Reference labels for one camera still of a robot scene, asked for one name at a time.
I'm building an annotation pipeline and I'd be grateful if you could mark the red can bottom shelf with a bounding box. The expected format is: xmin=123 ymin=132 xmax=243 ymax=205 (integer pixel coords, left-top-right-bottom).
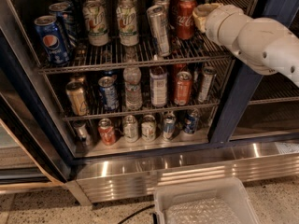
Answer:
xmin=98 ymin=119 xmax=116 ymax=146

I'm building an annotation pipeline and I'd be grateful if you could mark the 7up can left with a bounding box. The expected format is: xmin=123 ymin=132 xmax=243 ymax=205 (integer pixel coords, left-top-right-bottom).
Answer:
xmin=82 ymin=1 xmax=109 ymax=47

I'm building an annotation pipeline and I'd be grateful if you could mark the blue can middle shelf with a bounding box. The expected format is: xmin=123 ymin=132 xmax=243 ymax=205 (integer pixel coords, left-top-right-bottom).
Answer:
xmin=98 ymin=77 xmax=119 ymax=111

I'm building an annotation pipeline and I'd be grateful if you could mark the red coke can top shelf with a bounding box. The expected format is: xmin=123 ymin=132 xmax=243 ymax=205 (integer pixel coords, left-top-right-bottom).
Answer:
xmin=176 ymin=0 xmax=197 ymax=40

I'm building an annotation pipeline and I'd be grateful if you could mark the white can bottom shelf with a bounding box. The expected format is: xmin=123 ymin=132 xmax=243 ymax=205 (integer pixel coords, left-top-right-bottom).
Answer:
xmin=122 ymin=115 xmax=138 ymax=143

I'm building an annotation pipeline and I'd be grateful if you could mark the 7up can right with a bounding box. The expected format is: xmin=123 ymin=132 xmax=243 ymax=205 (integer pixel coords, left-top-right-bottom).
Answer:
xmin=116 ymin=1 xmax=139 ymax=47

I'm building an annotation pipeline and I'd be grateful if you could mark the white plastic bin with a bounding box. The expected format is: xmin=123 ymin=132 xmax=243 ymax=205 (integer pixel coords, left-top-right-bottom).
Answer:
xmin=154 ymin=177 xmax=260 ymax=224

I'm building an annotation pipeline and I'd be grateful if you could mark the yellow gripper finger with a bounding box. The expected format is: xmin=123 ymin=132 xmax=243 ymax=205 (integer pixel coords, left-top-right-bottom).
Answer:
xmin=192 ymin=3 xmax=222 ymax=33

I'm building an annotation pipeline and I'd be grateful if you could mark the clear water bottle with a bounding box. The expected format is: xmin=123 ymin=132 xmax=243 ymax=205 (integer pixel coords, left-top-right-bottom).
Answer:
xmin=123 ymin=47 xmax=142 ymax=110

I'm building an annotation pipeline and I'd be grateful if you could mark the black cable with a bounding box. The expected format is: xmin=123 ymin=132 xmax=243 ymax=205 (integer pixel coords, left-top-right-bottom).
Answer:
xmin=116 ymin=203 xmax=156 ymax=224

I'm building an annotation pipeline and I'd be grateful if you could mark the silver slim can middle shelf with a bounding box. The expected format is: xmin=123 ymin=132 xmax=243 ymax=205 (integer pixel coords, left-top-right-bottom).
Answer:
xmin=197 ymin=66 xmax=217 ymax=103

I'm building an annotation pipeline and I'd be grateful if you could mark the open fridge door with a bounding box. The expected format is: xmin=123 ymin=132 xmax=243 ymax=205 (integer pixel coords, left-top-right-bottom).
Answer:
xmin=0 ymin=34 xmax=71 ymax=191

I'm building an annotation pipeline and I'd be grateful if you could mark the blue pepsi can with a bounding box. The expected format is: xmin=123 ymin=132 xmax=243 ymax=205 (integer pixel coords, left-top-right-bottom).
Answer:
xmin=183 ymin=108 xmax=199 ymax=134
xmin=34 ymin=15 xmax=70 ymax=66

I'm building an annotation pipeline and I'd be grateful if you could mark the silver slim can behind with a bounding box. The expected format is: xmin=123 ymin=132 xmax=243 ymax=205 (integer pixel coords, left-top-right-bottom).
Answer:
xmin=153 ymin=0 xmax=170 ymax=13

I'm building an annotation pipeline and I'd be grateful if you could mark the silver can bottom left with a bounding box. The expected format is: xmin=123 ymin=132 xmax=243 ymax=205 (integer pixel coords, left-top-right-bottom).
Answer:
xmin=73 ymin=120 xmax=93 ymax=147

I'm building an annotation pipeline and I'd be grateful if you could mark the red can middle shelf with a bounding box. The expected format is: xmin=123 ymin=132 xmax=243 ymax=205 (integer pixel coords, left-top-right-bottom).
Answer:
xmin=174 ymin=71 xmax=192 ymax=105

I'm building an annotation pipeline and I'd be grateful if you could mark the wire shelf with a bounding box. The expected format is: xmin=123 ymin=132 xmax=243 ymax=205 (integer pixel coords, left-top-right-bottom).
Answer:
xmin=36 ymin=0 xmax=253 ymax=76
xmin=62 ymin=59 xmax=232 ymax=122

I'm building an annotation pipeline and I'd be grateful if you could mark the blue silver can bottom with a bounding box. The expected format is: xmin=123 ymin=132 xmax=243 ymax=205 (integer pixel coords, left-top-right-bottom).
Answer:
xmin=163 ymin=112 xmax=177 ymax=140

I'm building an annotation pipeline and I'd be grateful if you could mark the blue can second row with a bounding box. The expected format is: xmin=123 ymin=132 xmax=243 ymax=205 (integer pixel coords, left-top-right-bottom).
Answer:
xmin=49 ymin=2 xmax=78 ymax=48

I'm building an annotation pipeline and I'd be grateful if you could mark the white green can bottom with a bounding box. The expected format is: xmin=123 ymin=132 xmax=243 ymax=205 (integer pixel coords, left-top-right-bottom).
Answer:
xmin=141 ymin=115 xmax=156 ymax=142

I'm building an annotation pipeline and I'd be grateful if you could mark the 7up can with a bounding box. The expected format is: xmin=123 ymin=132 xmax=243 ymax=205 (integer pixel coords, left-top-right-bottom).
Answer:
xmin=82 ymin=1 xmax=109 ymax=47
xmin=116 ymin=1 xmax=139 ymax=47

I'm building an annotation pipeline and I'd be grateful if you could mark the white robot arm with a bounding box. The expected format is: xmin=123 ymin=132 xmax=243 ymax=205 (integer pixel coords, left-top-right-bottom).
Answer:
xmin=192 ymin=3 xmax=299 ymax=87

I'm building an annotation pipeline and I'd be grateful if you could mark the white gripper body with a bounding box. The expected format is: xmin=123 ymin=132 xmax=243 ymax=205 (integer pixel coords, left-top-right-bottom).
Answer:
xmin=206 ymin=5 xmax=252 ymax=48

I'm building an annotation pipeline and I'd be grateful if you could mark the silver slim can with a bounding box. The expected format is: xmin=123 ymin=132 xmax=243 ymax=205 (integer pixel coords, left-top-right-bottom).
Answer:
xmin=147 ymin=5 xmax=171 ymax=57
xmin=153 ymin=0 xmax=170 ymax=13

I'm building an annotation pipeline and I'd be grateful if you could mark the middle wire shelf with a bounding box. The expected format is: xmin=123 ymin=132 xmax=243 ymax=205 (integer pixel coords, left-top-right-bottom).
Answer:
xmin=62 ymin=59 xmax=232 ymax=122

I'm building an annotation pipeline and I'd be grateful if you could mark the gold can middle shelf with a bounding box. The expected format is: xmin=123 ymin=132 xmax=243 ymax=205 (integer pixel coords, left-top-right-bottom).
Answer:
xmin=65 ymin=81 xmax=89 ymax=116

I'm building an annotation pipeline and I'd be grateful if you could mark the blue pepsi can bottom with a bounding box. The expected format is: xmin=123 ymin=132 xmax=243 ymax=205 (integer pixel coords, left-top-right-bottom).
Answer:
xmin=183 ymin=108 xmax=199 ymax=134

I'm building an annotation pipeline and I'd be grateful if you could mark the silver slim can front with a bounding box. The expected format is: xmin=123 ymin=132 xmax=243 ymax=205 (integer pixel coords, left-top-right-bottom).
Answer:
xmin=147 ymin=5 xmax=171 ymax=57

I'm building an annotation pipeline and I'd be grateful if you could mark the top wire shelf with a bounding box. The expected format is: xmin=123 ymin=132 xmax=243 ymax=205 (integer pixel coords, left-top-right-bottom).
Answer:
xmin=36 ymin=0 xmax=253 ymax=76

